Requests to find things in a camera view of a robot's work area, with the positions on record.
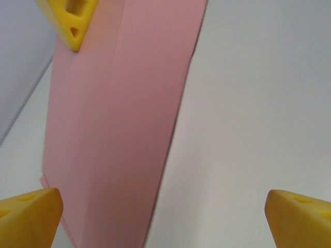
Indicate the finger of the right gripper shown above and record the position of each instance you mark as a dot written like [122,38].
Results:
[64,28]

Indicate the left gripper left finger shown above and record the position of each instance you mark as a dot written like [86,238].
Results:
[28,222]

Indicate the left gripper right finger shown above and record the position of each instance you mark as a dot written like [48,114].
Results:
[302,224]

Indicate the pink paper box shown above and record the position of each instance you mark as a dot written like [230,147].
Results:
[116,129]

